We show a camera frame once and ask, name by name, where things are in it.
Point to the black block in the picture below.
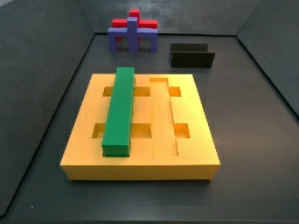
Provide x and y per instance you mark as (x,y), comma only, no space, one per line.
(191,56)

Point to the purple cross-shaped block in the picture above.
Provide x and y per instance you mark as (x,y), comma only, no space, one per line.
(132,33)

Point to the green long block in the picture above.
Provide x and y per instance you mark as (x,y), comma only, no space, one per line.
(116,139)

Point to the red cross-shaped block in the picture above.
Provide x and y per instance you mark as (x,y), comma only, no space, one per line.
(143,23)

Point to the yellow slotted board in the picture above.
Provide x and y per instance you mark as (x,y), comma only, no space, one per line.
(171,141)

